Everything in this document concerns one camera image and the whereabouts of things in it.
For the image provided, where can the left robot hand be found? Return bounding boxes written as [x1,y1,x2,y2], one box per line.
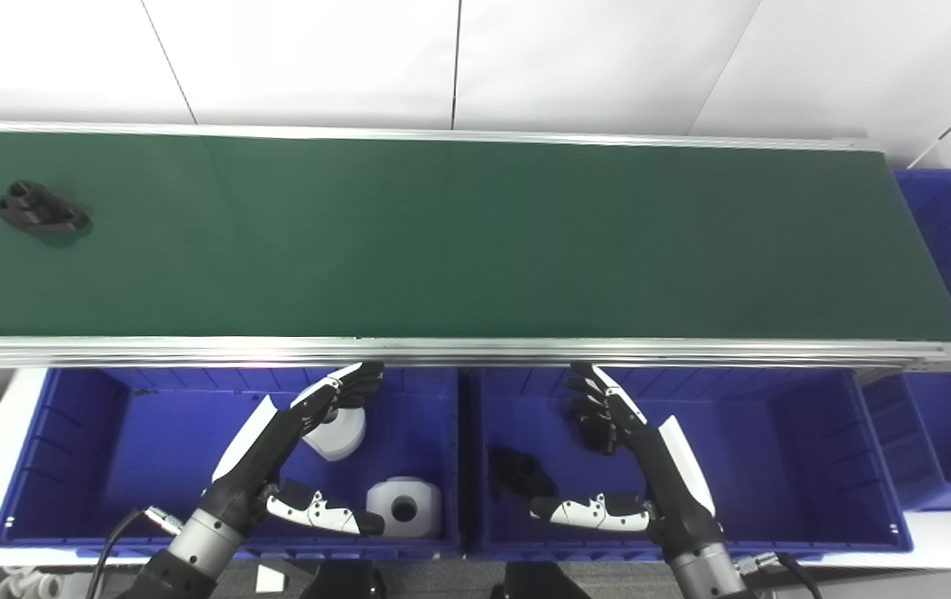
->
[201,361,386,537]

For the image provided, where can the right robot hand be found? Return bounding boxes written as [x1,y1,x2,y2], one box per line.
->
[530,361,726,557]

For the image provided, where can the black flanged part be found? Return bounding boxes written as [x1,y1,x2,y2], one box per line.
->
[489,447,559,502]
[571,398,619,456]
[0,180,93,247]

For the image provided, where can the white cylindrical part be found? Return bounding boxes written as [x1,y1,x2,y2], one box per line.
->
[365,476,443,538]
[302,403,368,461]

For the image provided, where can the green conveyor belt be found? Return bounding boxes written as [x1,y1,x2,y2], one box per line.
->
[0,131,951,342]
[0,121,951,372]

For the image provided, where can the black robot torso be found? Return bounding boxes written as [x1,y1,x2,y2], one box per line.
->
[300,560,592,599]

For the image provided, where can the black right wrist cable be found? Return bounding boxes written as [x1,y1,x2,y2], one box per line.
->
[737,551,825,599]

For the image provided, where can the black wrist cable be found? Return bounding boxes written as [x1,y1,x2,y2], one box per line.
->
[84,506,186,599]
[737,551,825,599]

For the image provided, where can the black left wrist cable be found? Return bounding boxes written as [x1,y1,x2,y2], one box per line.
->
[84,506,186,599]

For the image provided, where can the white cable bundle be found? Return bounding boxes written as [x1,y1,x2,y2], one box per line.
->
[0,566,56,599]

